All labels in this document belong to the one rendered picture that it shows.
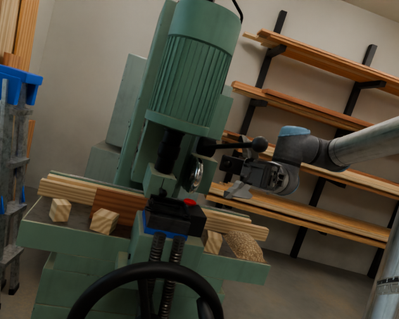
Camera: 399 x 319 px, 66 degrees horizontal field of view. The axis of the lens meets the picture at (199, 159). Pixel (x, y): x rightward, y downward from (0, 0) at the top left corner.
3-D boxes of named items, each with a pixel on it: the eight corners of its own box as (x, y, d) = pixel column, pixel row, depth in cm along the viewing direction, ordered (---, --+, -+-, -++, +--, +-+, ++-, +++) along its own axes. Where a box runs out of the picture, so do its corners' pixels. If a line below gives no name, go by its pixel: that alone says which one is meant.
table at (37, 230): (-7, 271, 55) (0, 240, 54) (40, 209, 84) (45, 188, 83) (282, 311, 72) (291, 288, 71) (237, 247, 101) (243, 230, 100)
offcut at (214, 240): (202, 243, 80) (207, 229, 80) (216, 247, 80) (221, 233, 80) (203, 250, 76) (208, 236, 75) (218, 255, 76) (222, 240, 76)
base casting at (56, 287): (31, 304, 68) (40, 266, 67) (75, 208, 123) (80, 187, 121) (216, 325, 80) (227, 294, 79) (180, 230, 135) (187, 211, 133)
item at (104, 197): (88, 218, 74) (97, 188, 73) (89, 216, 75) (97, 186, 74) (185, 237, 81) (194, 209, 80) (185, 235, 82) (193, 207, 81)
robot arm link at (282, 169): (263, 160, 94) (255, 190, 94) (257, 157, 90) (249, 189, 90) (292, 167, 89) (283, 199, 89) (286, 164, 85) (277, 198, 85)
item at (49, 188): (37, 194, 78) (40, 180, 77) (38, 192, 80) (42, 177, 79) (265, 242, 96) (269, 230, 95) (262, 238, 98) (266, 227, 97)
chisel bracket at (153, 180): (142, 204, 80) (151, 173, 79) (140, 187, 94) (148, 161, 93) (169, 209, 82) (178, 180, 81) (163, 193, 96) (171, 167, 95)
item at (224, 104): (198, 134, 103) (212, 90, 100) (193, 131, 111) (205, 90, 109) (221, 141, 105) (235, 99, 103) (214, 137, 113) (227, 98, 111)
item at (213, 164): (183, 189, 103) (193, 156, 102) (179, 183, 110) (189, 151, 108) (208, 195, 106) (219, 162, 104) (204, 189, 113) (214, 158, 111)
